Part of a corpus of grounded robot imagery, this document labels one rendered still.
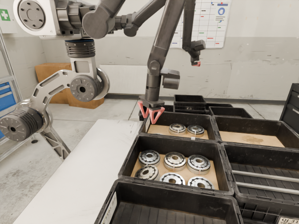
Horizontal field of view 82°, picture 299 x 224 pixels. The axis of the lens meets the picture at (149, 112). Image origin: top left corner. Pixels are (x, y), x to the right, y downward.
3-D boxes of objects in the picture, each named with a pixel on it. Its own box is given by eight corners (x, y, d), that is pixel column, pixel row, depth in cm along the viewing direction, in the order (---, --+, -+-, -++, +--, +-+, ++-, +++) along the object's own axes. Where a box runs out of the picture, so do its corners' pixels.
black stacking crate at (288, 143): (216, 162, 86) (219, 142, 82) (208, 131, 113) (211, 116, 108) (305, 173, 80) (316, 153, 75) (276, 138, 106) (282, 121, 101)
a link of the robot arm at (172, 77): (152, 51, 66) (150, 60, 59) (182, 55, 65) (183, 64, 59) (150, 80, 73) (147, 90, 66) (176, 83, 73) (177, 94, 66)
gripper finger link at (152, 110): (153, 118, 78) (155, 98, 74) (163, 124, 73) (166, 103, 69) (140, 120, 74) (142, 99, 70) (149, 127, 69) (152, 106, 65)
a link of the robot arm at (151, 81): (147, 69, 69) (146, 71, 64) (165, 70, 69) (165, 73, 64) (146, 86, 72) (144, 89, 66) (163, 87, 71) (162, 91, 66)
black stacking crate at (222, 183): (119, 200, 67) (116, 178, 62) (138, 152, 93) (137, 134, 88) (227, 219, 60) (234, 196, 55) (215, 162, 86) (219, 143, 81)
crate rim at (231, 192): (116, 182, 63) (115, 177, 62) (137, 137, 89) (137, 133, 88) (234, 201, 56) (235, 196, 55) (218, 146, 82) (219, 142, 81)
